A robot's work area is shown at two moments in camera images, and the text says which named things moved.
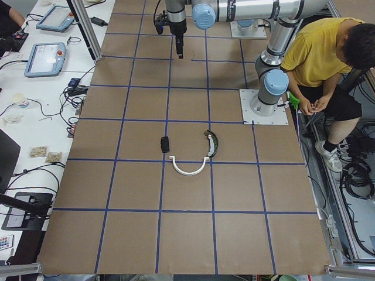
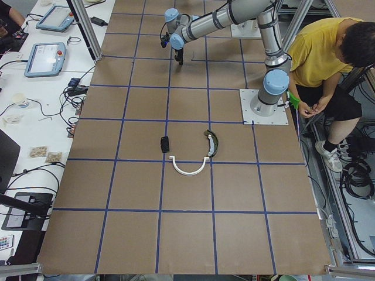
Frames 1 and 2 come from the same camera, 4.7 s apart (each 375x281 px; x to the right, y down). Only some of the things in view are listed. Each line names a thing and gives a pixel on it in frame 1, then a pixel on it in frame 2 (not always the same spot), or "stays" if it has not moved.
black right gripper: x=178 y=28 -> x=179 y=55
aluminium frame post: x=84 y=16 stays
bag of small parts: x=37 y=151 stays
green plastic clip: x=293 y=100 stays
